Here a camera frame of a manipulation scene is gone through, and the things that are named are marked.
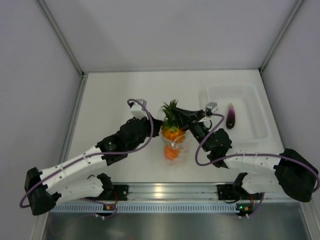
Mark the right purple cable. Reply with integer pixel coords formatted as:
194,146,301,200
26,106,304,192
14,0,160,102
194,113,320,193

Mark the white plastic basket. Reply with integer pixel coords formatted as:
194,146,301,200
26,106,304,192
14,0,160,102
198,83,271,144

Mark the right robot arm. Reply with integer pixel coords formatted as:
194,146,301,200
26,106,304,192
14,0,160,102
172,107,320,203

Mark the purple fake eggplant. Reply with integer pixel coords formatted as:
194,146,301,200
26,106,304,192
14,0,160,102
225,103,236,130

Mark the left aluminium frame post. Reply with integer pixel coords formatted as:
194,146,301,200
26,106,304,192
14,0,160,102
35,0,84,77

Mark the orange fake fruit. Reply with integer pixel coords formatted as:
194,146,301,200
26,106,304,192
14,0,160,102
163,145,180,160

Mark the clear polka dot zip bag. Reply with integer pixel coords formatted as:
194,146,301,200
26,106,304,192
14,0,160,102
158,106,190,168

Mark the fake pineapple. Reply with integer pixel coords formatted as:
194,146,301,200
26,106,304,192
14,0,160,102
161,99,185,143

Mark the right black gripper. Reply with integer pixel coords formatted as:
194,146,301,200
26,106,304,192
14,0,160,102
172,107,213,152

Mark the aluminium frame post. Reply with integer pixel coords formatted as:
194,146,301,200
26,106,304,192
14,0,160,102
258,0,306,75
35,0,84,77

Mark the aluminium mounting rail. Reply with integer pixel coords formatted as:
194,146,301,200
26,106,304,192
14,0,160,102
74,181,276,202

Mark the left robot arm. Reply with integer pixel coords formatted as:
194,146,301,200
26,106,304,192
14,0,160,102
23,117,163,216

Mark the slotted cable duct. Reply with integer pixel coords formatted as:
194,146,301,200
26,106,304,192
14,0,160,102
49,202,250,214

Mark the right aluminium frame post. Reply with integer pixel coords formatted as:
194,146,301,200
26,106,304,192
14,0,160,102
258,0,306,75

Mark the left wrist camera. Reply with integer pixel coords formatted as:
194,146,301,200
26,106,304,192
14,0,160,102
128,99,148,119

